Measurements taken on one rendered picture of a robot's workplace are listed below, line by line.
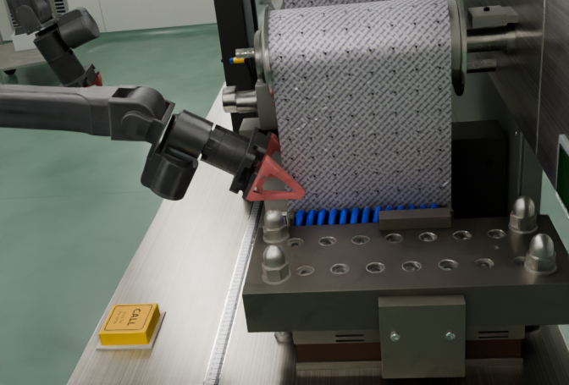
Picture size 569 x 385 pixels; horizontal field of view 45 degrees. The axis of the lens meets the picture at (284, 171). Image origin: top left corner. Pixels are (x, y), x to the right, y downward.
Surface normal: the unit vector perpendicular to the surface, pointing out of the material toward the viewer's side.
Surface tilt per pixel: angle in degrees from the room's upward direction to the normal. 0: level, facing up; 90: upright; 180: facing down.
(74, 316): 0
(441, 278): 0
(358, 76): 90
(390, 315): 90
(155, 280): 0
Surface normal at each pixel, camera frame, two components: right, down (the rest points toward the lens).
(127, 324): -0.11, -0.90
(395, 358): -0.09, 0.43
